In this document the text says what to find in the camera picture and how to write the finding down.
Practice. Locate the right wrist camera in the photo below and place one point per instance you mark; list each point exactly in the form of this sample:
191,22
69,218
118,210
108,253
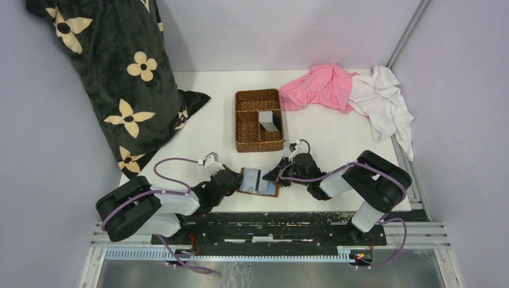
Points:
297,148

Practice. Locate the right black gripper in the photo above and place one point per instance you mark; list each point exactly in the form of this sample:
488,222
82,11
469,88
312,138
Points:
274,174

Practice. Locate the grey cable duct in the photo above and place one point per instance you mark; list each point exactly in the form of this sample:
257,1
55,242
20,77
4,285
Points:
162,254

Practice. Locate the black floral pillow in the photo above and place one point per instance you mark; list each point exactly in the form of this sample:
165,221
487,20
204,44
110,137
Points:
118,51

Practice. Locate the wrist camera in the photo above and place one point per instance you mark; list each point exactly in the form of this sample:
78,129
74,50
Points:
297,148
211,162

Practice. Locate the brown woven basket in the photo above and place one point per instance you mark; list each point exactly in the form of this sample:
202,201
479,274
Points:
250,135

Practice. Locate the brown leather card holder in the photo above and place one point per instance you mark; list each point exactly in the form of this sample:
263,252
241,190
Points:
256,194

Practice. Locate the pink cloth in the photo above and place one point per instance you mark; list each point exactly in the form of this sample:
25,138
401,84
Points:
328,85

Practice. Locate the grey card stack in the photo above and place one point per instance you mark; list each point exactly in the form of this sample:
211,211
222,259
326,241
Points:
269,121

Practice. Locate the white cloth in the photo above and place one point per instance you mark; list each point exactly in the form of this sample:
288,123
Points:
378,97

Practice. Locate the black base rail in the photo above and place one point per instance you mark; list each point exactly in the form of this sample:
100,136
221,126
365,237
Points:
322,228

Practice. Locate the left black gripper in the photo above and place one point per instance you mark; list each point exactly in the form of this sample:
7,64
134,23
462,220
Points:
236,184

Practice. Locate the white credit card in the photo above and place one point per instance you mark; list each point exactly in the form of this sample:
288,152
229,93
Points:
249,180

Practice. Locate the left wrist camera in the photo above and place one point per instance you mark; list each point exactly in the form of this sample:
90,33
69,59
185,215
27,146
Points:
211,162

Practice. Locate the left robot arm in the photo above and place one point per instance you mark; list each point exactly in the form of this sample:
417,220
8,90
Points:
138,207

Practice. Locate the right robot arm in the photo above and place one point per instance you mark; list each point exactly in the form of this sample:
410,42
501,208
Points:
381,184

